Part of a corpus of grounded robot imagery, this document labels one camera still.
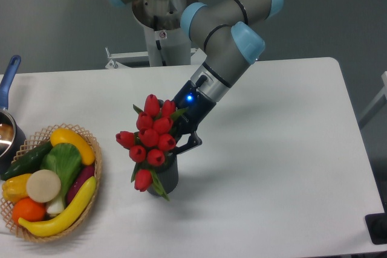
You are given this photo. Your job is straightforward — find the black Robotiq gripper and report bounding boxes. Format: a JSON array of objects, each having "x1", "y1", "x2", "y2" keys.
[{"x1": 169, "y1": 80, "x2": 216, "y2": 155}]

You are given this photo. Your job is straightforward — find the red tulip bouquet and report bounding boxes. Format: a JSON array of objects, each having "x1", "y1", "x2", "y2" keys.
[{"x1": 115, "y1": 94, "x2": 186, "y2": 192}]

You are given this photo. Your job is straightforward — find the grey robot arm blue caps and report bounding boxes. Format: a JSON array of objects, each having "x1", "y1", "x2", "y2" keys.
[{"x1": 109, "y1": 0, "x2": 284, "y2": 154}]

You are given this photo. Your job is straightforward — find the dark grey ribbed vase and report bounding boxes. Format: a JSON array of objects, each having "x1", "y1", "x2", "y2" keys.
[{"x1": 147, "y1": 154, "x2": 179, "y2": 201}]

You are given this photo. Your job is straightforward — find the purple sweet potato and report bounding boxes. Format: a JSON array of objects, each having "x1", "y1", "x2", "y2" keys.
[{"x1": 66, "y1": 165, "x2": 95, "y2": 205}]

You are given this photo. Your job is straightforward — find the green bok choy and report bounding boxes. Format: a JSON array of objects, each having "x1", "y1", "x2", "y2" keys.
[{"x1": 40, "y1": 143, "x2": 82, "y2": 217}]

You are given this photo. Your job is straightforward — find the yellow squash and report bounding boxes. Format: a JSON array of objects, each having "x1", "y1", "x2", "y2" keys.
[{"x1": 50, "y1": 128, "x2": 95, "y2": 166}]

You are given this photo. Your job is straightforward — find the yellow banana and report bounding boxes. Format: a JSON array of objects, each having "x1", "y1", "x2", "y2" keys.
[{"x1": 18, "y1": 176, "x2": 97, "y2": 237}]

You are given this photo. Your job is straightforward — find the woven wicker basket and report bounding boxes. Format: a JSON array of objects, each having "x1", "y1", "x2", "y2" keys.
[{"x1": 1, "y1": 123, "x2": 102, "y2": 243}]

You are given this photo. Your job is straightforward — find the beige round disc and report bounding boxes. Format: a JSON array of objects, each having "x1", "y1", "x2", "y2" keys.
[{"x1": 26, "y1": 169, "x2": 61, "y2": 203}]

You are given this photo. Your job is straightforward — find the green cucumber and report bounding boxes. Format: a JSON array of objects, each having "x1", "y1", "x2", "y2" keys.
[{"x1": 1, "y1": 142, "x2": 53, "y2": 181}]

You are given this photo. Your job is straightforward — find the orange fruit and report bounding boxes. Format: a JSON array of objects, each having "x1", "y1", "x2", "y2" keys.
[{"x1": 12, "y1": 198, "x2": 46, "y2": 224}]

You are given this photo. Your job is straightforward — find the yellow bell pepper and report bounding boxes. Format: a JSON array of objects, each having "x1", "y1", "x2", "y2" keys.
[{"x1": 2, "y1": 173, "x2": 32, "y2": 204}]

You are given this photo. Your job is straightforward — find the black device at table edge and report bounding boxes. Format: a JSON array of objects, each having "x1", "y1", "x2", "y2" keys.
[{"x1": 365, "y1": 213, "x2": 386, "y2": 245}]

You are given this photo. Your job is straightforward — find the white metal base frame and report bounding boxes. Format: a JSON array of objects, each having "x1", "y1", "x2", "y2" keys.
[{"x1": 105, "y1": 47, "x2": 206, "y2": 69}]

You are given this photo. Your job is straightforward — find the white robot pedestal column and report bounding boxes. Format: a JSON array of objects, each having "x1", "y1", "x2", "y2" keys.
[{"x1": 132, "y1": 0, "x2": 198, "y2": 66}]

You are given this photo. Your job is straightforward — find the blue handled saucepan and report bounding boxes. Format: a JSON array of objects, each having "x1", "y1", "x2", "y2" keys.
[{"x1": 1, "y1": 55, "x2": 26, "y2": 174}]

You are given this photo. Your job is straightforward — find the white frame at right edge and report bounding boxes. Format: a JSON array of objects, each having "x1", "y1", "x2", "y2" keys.
[{"x1": 358, "y1": 71, "x2": 386, "y2": 130}]

